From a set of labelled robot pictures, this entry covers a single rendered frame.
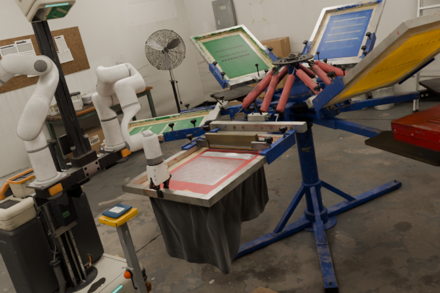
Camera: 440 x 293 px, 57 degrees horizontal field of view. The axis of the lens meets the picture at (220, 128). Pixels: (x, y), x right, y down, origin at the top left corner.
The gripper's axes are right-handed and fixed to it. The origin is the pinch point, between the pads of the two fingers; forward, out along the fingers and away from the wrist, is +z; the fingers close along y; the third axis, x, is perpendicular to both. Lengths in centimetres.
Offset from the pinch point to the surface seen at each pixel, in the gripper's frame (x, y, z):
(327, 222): 10, -142, 97
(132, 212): -5.3, 15.9, 3.3
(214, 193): 28.9, -3.2, -1.1
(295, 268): 11, -84, 98
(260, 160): 29, -41, -1
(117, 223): -5.3, 24.8, 3.6
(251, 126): 0, -80, -4
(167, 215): -10.7, -7.7, 18.9
